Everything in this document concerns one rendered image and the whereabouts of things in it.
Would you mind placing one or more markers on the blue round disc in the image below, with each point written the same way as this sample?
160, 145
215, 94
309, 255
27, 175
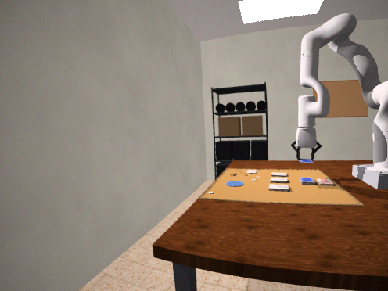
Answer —
234, 183

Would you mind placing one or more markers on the white playing card with red pips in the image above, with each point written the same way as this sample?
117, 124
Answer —
325, 181

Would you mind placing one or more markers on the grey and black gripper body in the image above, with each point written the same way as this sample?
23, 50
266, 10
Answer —
306, 138

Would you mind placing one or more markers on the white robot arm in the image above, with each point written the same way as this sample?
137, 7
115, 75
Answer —
374, 93

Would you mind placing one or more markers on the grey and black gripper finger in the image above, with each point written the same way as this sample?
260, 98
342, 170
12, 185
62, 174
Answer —
297, 150
314, 150

